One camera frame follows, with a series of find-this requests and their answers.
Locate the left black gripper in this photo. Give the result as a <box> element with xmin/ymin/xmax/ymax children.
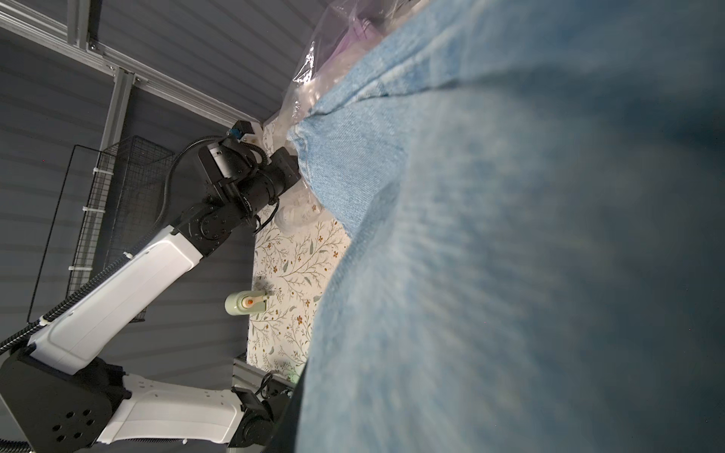
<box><xmin>197</xmin><ymin>138</ymin><xmax>301</xmax><ymax>230</ymax></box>

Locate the clear plastic vacuum bag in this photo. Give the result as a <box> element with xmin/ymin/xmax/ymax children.
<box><xmin>271</xmin><ymin>1</ymin><xmax>430</xmax><ymax>233</ymax></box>

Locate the grey blue garment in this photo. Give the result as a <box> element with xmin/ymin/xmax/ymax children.
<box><xmin>289</xmin><ymin>1</ymin><xmax>724</xmax><ymax>452</ymax></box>

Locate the lilac garment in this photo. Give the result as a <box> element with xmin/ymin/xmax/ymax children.
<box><xmin>323</xmin><ymin>18</ymin><xmax>385</xmax><ymax>69</ymax></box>

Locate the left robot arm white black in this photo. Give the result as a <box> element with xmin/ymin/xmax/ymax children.
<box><xmin>1</xmin><ymin>138</ymin><xmax>301</xmax><ymax>452</ymax></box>

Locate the pale green vacuum pump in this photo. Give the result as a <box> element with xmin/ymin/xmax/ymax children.
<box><xmin>224</xmin><ymin>291</ymin><xmax>269</xmax><ymax>316</ymax></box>

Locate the black wire mesh basket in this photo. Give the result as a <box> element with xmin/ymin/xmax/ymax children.
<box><xmin>26</xmin><ymin>136</ymin><xmax>175</xmax><ymax>322</ymax></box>

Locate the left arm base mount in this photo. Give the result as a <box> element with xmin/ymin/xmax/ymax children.
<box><xmin>227</xmin><ymin>356</ymin><xmax>296</xmax><ymax>452</ymax></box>

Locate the left black corrugated cable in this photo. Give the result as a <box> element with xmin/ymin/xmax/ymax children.
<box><xmin>0</xmin><ymin>135</ymin><xmax>228</xmax><ymax>453</ymax></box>

